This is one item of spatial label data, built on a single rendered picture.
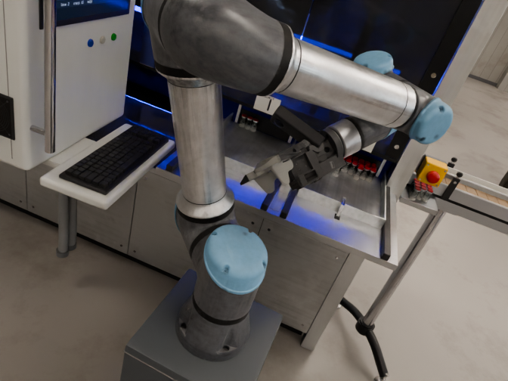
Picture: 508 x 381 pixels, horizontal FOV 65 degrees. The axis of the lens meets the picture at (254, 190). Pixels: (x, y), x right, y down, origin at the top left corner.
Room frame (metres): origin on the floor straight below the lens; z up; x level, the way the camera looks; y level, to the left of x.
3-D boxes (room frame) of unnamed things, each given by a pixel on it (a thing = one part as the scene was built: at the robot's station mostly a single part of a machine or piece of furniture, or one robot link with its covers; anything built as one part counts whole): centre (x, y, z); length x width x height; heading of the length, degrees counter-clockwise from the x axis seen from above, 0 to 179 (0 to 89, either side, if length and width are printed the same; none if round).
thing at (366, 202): (1.18, -0.28, 0.90); 0.34 x 0.26 x 0.04; 172
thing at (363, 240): (1.13, -0.10, 0.87); 0.70 x 0.48 x 0.02; 82
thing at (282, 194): (0.99, -0.08, 0.91); 0.14 x 0.03 x 0.06; 171
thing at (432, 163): (1.26, -0.54, 0.99); 0.08 x 0.07 x 0.07; 172
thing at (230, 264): (0.56, 0.00, 0.96); 0.13 x 0.12 x 0.14; 34
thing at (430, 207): (1.30, -0.56, 0.87); 0.14 x 0.13 x 0.02; 172
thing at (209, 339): (0.56, -0.01, 0.84); 0.15 x 0.15 x 0.10
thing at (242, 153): (1.22, 0.06, 0.90); 0.34 x 0.26 x 0.04; 172
